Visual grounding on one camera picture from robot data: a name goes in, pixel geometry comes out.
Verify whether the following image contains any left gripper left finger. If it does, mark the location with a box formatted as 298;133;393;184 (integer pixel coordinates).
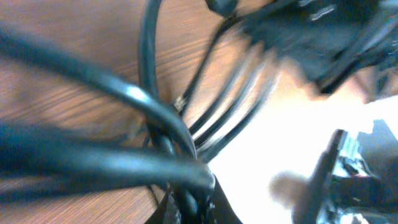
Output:
145;192;182;224

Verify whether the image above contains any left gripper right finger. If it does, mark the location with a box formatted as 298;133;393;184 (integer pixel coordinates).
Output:
205;179;242;224

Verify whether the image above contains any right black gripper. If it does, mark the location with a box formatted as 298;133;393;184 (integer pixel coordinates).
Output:
243;0;397;93

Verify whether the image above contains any black USB cable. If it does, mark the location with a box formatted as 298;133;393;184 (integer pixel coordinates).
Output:
0;0;277;224

